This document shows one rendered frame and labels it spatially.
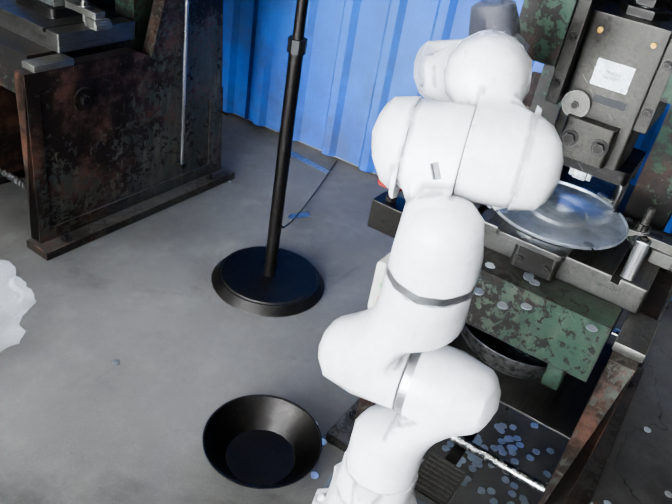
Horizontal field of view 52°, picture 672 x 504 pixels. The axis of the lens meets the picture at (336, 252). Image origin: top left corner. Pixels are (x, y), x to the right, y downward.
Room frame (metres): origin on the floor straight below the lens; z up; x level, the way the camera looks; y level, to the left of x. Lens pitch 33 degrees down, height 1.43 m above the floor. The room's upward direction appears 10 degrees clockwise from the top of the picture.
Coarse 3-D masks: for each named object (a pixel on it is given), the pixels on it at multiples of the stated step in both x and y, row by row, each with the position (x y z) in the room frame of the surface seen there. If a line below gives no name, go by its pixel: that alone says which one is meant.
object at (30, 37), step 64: (0, 0) 2.24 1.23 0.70; (64, 0) 2.20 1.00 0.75; (128, 0) 2.33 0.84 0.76; (192, 0) 2.45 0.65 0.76; (0, 64) 2.03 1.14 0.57; (64, 64) 1.99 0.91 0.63; (128, 64) 2.21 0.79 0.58; (192, 64) 2.47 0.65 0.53; (0, 128) 2.28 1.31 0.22; (64, 128) 1.99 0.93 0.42; (128, 128) 2.21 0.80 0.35; (192, 128) 2.49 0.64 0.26; (64, 192) 1.97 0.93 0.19; (128, 192) 2.21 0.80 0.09; (192, 192) 2.41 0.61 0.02
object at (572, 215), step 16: (560, 192) 1.39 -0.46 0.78; (576, 192) 1.41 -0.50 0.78; (544, 208) 1.29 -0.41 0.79; (560, 208) 1.30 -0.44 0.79; (576, 208) 1.32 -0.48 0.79; (592, 208) 1.34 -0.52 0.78; (608, 208) 1.36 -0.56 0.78; (512, 224) 1.20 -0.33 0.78; (528, 224) 1.22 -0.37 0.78; (544, 224) 1.23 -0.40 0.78; (560, 224) 1.24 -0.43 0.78; (576, 224) 1.25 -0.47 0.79; (592, 224) 1.27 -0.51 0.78; (608, 224) 1.28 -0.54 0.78; (624, 224) 1.29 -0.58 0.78; (544, 240) 1.16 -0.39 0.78; (560, 240) 1.18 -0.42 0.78; (576, 240) 1.19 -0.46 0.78; (592, 240) 1.20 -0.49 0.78; (608, 240) 1.21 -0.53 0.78
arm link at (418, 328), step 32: (384, 288) 0.68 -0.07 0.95; (352, 320) 0.74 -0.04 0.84; (384, 320) 0.67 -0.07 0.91; (416, 320) 0.64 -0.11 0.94; (448, 320) 0.65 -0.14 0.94; (320, 352) 0.73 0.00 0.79; (352, 352) 0.69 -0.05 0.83; (384, 352) 0.67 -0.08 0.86; (416, 352) 0.66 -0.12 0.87; (352, 384) 0.69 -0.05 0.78; (384, 384) 0.68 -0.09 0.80
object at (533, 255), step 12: (504, 228) 1.19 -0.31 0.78; (516, 228) 1.20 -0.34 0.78; (516, 240) 1.16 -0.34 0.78; (528, 240) 1.16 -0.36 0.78; (540, 240) 1.17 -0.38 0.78; (516, 252) 1.27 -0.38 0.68; (528, 252) 1.26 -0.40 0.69; (540, 252) 1.13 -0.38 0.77; (552, 252) 1.13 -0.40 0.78; (564, 252) 1.14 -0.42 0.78; (516, 264) 1.27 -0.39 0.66; (528, 264) 1.26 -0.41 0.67; (540, 264) 1.25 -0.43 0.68; (552, 264) 1.24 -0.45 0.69; (540, 276) 1.24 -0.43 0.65; (552, 276) 1.23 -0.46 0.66
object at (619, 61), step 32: (608, 32) 1.35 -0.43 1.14; (640, 32) 1.33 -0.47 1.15; (576, 64) 1.37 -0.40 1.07; (608, 64) 1.34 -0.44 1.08; (640, 64) 1.32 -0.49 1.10; (576, 96) 1.35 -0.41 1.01; (608, 96) 1.33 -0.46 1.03; (640, 96) 1.31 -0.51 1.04; (576, 128) 1.32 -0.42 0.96; (608, 128) 1.30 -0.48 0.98; (608, 160) 1.31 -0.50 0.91
